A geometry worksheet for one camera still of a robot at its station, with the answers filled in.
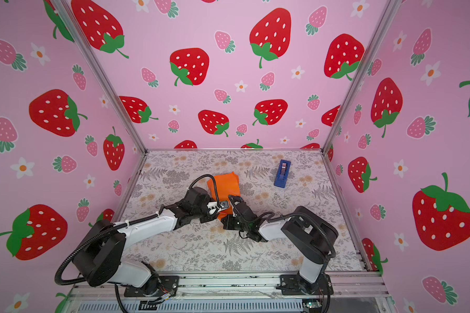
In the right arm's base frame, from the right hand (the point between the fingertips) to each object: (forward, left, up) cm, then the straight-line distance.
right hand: (217, 223), depth 86 cm
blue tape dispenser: (+31, -31, +1) cm, 44 cm away
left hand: (+8, +1, +3) cm, 9 cm away
